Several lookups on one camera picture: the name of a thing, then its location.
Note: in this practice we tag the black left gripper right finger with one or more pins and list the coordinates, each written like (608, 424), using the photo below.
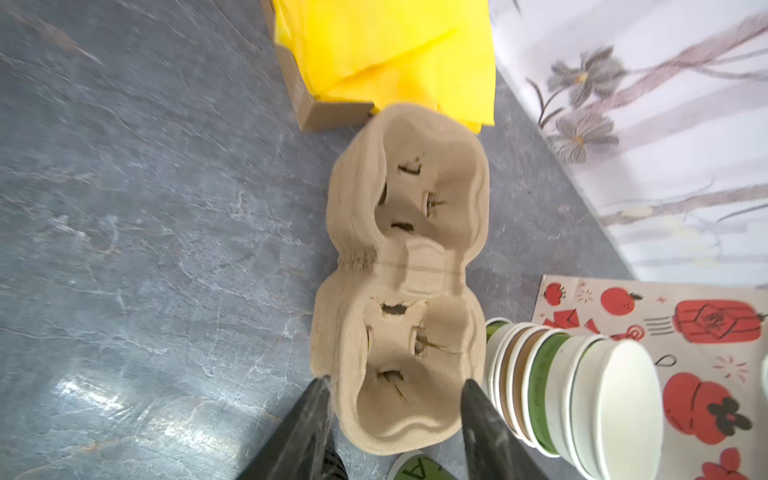
(492, 451)

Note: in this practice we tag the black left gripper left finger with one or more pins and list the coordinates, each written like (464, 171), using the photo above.
(298, 448)

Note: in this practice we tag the green paper coffee cup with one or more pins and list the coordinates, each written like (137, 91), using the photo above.
(417, 465)

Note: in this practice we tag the red white paper gift bag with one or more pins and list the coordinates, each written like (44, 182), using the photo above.
(709, 345)

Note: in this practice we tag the stack of paper cups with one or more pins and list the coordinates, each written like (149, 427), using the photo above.
(590, 400)

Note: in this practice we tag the stack of pulp cup carriers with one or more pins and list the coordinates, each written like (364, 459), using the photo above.
(396, 328)

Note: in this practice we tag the brown cardboard napkin box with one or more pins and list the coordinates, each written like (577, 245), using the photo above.
(312, 102)

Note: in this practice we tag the yellow napkin stack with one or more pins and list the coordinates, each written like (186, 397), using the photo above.
(436, 54)

